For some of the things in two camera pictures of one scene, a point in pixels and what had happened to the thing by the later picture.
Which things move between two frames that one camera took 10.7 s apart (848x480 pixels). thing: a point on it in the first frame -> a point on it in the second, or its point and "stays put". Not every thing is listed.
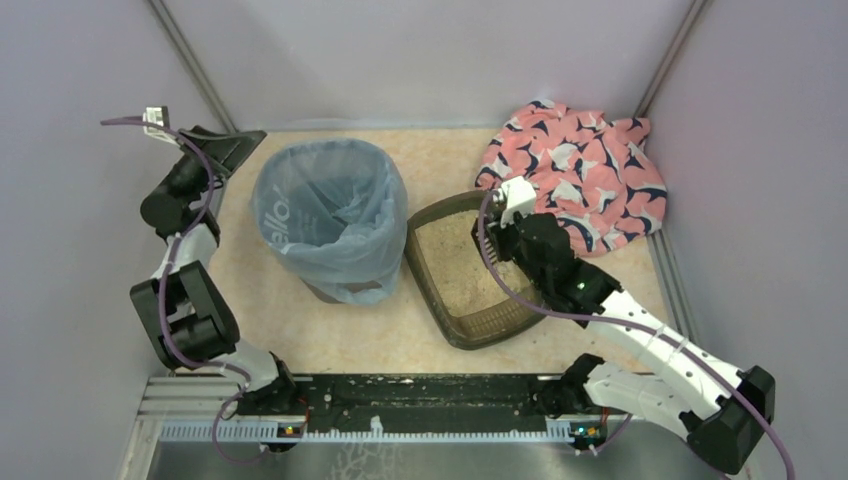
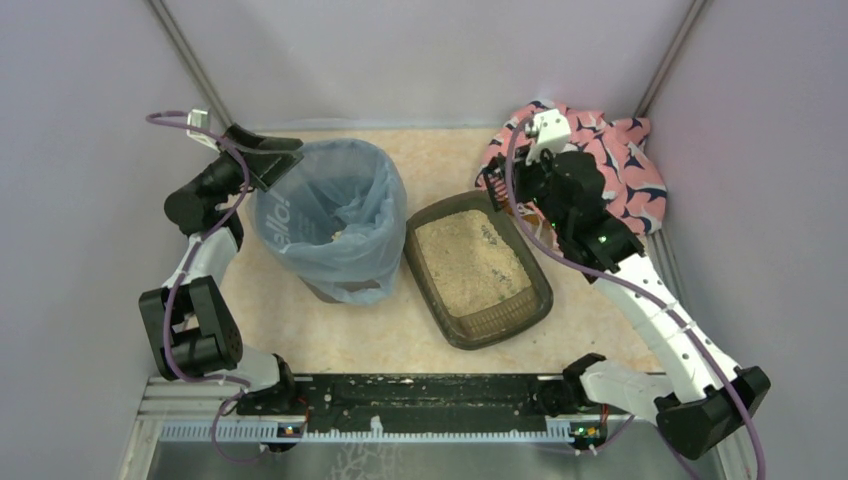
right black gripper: [502, 234] -> [515, 175]
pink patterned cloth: [588, 170] stays put
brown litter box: [470, 307] stays put
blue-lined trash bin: [334, 213] stays put
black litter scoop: [491, 251] -> [496, 180]
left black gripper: [204, 151] -> [250, 156]
